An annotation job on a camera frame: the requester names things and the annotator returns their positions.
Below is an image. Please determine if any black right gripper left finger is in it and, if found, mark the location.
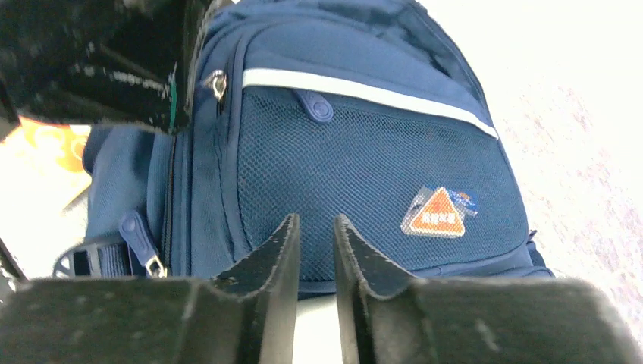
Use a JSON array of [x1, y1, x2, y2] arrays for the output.
[[1, 214, 300, 363]]

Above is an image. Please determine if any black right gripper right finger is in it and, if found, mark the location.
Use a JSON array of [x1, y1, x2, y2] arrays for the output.
[[334, 215, 642, 363]]

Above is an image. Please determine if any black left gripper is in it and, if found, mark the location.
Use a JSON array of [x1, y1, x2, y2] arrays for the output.
[[1, 1, 225, 135]]

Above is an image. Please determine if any orange spiral notebook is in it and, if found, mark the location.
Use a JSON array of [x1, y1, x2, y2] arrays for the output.
[[1, 118, 91, 210]]

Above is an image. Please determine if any navy blue student backpack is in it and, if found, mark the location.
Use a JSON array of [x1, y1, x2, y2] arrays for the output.
[[55, 1, 550, 298]]

